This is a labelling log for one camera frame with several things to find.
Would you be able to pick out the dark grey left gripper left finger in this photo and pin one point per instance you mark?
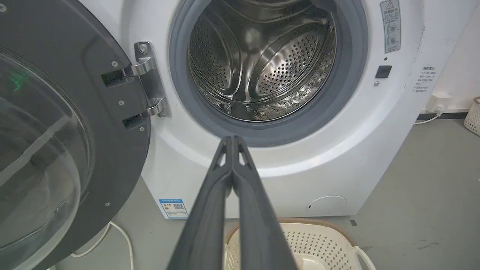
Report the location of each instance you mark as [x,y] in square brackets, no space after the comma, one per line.
[210,225]

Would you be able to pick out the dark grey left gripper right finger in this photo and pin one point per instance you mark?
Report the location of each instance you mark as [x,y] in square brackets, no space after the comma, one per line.
[258,228]

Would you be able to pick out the white front-load washing machine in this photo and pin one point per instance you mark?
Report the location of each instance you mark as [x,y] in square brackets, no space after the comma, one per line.
[337,150]

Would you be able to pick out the dark grey washer door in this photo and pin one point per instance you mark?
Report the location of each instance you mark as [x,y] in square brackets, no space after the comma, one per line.
[56,131]

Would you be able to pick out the cream perforated laundry basket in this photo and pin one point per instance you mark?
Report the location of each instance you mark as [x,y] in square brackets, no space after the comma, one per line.
[318,243]

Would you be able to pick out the chrome door hinge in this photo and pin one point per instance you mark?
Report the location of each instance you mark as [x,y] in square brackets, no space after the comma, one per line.
[152,78]

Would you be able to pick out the white woven basket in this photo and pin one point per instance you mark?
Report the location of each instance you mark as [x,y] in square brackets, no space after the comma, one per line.
[473,118]

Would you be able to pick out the white wall socket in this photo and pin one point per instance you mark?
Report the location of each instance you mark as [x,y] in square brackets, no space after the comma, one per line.
[439,102]

